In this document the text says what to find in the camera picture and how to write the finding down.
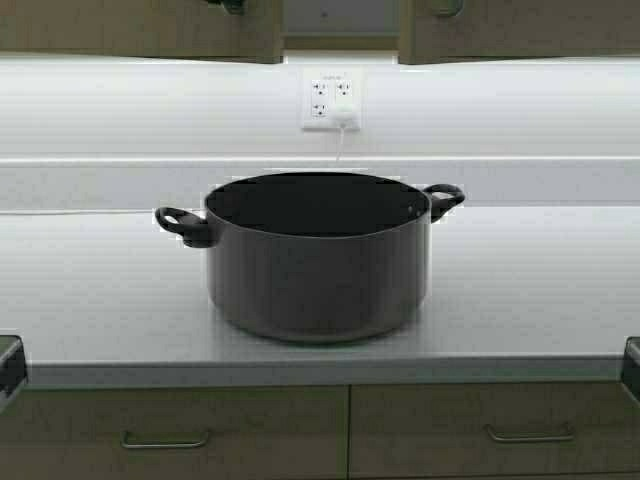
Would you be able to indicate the large dark grey cooking pot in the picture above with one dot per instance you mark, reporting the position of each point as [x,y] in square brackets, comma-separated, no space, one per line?
[316,257]

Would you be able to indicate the cabinet door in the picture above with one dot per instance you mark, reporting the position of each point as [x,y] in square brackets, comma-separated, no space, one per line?
[237,31]
[435,32]

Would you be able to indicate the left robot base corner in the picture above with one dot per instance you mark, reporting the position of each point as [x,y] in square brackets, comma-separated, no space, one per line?
[14,373]

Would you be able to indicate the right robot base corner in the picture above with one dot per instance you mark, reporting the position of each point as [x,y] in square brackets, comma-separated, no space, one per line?
[630,373]

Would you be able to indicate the white charger plug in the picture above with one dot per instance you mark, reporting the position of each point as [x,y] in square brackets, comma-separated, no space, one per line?
[345,116]

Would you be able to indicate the left top wooden drawer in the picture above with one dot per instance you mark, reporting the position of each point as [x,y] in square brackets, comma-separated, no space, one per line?
[206,433]

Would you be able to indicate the wooden drawer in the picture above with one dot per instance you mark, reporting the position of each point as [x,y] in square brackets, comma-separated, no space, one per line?
[206,433]
[456,430]

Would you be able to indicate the right top wooden drawer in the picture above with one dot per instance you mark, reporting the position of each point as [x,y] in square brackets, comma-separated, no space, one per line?
[456,430]

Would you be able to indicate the white wall power outlet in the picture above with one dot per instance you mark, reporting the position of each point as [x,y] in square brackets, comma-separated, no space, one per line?
[323,89]

